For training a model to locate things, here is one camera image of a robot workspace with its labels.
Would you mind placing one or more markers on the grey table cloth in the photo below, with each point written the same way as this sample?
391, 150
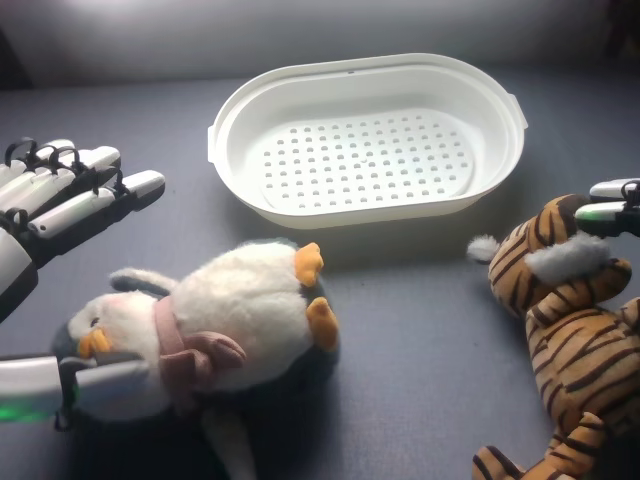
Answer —
410, 360

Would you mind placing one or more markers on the striped plush tiger toy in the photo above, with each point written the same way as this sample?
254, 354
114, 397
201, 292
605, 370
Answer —
580, 345

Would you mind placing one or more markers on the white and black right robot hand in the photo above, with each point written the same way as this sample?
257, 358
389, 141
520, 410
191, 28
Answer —
607, 216

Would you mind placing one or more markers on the white perforated plastic basket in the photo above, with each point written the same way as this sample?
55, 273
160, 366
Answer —
365, 165

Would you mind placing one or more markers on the plush penguin toy with pink scarf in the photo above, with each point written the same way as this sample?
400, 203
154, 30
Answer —
240, 300

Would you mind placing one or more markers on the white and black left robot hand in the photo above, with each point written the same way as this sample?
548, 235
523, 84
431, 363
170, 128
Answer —
75, 205

